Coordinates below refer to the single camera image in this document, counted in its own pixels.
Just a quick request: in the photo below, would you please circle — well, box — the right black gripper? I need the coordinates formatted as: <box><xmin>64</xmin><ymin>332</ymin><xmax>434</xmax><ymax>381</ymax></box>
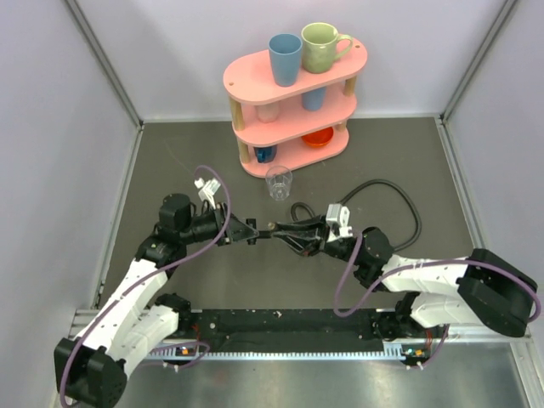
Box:
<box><xmin>275</xmin><ymin>213</ymin><xmax>365</xmax><ymax>266</ymax></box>

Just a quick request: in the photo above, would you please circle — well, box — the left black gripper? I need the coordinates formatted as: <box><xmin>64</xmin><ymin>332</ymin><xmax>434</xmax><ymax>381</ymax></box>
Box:
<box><xmin>180</xmin><ymin>201</ymin><xmax>258</xmax><ymax>246</ymax></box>

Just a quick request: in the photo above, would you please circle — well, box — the black valve fitting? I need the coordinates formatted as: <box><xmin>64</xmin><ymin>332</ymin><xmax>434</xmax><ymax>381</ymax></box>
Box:
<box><xmin>246</xmin><ymin>218</ymin><xmax>272</xmax><ymax>246</ymax></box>

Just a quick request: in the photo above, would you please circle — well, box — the black corrugated hose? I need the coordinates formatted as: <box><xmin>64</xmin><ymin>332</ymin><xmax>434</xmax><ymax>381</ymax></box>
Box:
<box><xmin>271</xmin><ymin>178</ymin><xmax>423</xmax><ymax>252</ymax></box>

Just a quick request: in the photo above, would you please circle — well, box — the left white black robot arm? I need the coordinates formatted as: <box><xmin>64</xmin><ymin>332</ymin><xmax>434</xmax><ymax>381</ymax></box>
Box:
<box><xmin>54</xmin><ymin>194</ymin><xmax>258</xmax><ymax>407</ymax></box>

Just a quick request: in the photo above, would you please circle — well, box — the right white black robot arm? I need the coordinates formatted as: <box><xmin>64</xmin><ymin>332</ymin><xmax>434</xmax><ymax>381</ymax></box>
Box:
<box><xmin>270</xmin><ymin>212</ymin><xmax>542</xmax><ymax>337</ymax></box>

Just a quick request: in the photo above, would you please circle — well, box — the clear plastic cup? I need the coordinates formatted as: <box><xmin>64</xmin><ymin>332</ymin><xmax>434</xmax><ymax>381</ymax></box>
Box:
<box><xmin>265</xmin><ymin>166</ymin><xmax>292</xmax><ymax>201</ymax></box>

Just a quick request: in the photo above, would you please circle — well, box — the dark blue mug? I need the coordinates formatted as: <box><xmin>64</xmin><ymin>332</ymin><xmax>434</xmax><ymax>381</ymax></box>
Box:
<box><xmin>253</xmin><ymin>145</ymin><xmax>277</xmax><ymax>164</ymax></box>

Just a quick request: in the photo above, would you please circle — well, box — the orange bowl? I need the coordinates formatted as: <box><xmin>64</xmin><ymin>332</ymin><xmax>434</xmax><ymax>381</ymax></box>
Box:
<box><xmin>302</xmin><ymin>127</ymin><xmax>334</xmax><ymax>148</ymax></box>

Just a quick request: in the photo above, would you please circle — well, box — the pink three-tier shelf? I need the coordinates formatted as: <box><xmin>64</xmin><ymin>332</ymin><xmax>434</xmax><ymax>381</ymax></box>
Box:
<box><xmin>223</xmin><ymin>39</ymin><xmax>367</xmax><ymax>178</ymax></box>

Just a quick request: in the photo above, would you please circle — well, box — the pink cup middle shelf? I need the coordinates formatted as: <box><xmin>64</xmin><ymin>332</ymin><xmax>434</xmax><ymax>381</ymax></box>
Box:
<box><xmin>255</xmin><ymin>102</ymin><xmax>281</xmax><ymax>123</ymax></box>

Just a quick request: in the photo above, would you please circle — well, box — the blue cup middle shelf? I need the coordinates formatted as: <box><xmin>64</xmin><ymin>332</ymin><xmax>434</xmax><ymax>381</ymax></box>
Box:
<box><xmin>302</xmin><ymin>87</ymin><xmax>326</xmax><ymax>111</ymax></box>

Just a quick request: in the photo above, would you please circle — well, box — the blue tumbler on top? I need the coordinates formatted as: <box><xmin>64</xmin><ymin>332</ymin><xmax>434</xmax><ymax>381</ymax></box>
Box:
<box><xmin>269</xmin><ymin>33</ymin><xmax>302</xmax><ymax>88</ymax></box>

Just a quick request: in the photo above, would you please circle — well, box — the green ceramic mug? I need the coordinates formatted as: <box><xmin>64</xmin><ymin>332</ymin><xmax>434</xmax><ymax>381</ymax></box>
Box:
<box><xmin>301</xmin><ymin>22</ymin><xmax>354</xmax><ymax>74</ymax></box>

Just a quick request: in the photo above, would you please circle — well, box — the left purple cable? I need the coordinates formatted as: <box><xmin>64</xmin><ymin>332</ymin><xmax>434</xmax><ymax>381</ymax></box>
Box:
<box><xmin>59</xmin><ymin>165</ymin><xmax>233</xmax><ymax>405</ymax></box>

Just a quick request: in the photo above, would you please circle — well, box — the purple cable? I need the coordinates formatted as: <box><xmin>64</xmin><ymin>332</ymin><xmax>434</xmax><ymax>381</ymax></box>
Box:
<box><xmin>59</xmin><ymin>165</ymin><xmax>233</xmax><ymax>405</ymax></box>
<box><xmin>333</xmin><ymin>231</ymin><xmax>543</xmax><ymax>371</ymax></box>

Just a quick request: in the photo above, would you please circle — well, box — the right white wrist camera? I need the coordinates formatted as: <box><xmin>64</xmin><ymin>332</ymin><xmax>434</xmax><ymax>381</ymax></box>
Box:
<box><xmin>326</xmin><ymin>203</ymin><xmax>353</xmax><ymax>242</ymax></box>

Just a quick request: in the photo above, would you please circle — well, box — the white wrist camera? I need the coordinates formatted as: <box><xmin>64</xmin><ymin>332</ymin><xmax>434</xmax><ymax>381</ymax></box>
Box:
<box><xmin>326</xmin><ymin>203</ymin><xmax>353</xmax><ymax>242</ymax></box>
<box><xmin>194</xmin><ymin>178</ymin><xmax>221</xmax><ymax>209</ymax></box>

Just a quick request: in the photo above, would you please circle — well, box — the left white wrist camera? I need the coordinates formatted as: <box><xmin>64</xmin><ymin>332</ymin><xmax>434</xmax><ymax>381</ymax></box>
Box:
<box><xmin>194</xmin><ymin>178</ymin><xmax>221</xmax><ymax>209</ymax></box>

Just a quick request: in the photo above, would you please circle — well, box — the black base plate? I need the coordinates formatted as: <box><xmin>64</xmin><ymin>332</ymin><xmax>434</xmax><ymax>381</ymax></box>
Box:
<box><xmin>182</xmin><ymin>309</ymin><xmax>405</xmax><ymax>353</ymax></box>

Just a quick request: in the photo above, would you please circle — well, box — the aluminium rail frame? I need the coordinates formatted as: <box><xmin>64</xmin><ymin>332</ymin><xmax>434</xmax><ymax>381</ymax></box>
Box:
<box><xmin>70</xmin><ymin>308</ymin><xmax>532</xmax><ymax>362</ymax></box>

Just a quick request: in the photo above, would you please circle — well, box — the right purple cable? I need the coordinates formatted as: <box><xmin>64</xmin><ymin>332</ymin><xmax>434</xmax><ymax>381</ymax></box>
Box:
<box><xmin>333</xmin><ymin>231</ymin><xmax>543</xmax><ymax>371</ymax></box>

